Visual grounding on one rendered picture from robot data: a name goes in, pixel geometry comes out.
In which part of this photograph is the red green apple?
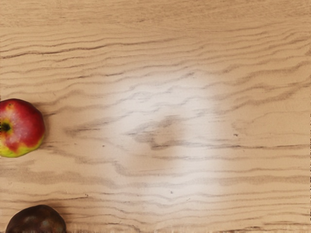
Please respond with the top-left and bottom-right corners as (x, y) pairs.
(0, 98), (46, 159)

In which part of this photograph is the dark brown round fruit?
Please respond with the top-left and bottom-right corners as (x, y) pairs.
(5, 204), (67, 233)

